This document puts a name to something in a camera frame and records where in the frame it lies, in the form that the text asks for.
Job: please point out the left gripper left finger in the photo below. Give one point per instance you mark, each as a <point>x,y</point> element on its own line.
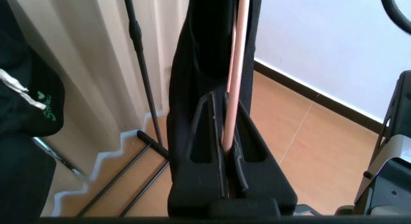
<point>199,182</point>

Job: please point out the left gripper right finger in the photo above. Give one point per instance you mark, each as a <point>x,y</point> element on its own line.
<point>266,182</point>

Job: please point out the pink clothes hanger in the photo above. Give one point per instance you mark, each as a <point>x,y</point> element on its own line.
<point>237,73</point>

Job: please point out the black garment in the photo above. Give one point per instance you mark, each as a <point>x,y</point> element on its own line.
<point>202,41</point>

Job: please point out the black shorts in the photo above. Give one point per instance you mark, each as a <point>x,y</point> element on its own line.
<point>19,105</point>

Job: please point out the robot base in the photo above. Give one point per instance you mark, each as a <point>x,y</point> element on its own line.
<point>391,179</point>

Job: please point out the black clothes rack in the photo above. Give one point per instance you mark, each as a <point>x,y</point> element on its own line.
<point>141,63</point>

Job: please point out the beige curtain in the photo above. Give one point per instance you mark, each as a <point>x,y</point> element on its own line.
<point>96,57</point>

